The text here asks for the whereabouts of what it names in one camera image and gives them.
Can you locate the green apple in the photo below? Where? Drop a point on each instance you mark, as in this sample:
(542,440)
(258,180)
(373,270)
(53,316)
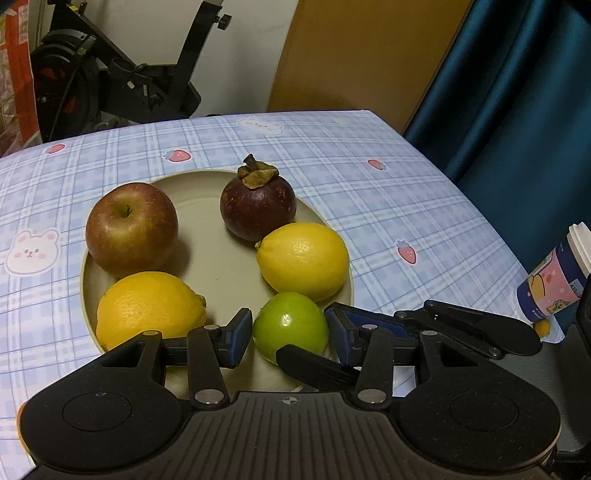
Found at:
(288,323)

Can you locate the beige round plate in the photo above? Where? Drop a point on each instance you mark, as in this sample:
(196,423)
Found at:
(217,272)

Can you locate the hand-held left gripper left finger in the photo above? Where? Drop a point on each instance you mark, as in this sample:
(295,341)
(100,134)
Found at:
(240,339)

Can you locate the cartoon print paper cup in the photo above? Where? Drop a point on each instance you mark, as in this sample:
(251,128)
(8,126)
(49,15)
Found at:
(554,277)

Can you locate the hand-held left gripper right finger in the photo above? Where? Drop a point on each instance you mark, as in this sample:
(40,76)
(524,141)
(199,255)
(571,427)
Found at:
(339,337)

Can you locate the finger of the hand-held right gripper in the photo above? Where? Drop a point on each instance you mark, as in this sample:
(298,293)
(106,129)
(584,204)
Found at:
(314,369)
(485,327)

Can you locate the small orange kumquat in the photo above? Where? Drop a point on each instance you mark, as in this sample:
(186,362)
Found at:
(542,328)

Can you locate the dark purple mangosteen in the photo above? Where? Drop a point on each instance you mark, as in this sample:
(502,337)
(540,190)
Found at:
(256,207)

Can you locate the yellow lemon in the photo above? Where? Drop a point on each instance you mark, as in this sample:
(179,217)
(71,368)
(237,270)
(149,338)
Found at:
(304,261)
(147,309)

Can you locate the wooden door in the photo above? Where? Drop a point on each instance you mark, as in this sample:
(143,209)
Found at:
(360,55)

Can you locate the blue plaid tablecloth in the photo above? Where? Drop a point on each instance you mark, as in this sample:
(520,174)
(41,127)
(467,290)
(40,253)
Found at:
(392,207)

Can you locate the red apple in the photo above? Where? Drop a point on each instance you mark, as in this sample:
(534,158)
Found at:
(131,230)

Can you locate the black exercise bike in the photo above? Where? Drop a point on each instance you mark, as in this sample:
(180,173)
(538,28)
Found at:
(69,83)

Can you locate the dark blue curtain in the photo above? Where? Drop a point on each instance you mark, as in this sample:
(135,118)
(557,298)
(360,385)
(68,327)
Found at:
(508,115)

